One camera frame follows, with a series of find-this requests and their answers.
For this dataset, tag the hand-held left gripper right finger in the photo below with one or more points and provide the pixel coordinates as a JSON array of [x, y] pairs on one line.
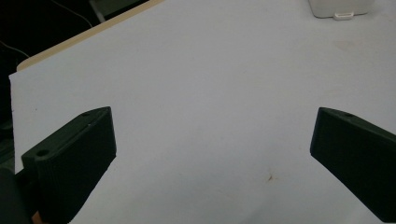
[[358, 155]]

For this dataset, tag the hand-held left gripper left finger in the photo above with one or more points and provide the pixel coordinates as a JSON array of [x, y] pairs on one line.
[[74, 161]]

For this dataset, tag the white plastic box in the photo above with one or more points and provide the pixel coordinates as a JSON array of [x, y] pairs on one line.
[[339, 7]]

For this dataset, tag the white table mat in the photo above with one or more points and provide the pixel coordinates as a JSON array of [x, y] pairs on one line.
[[218, 93]]

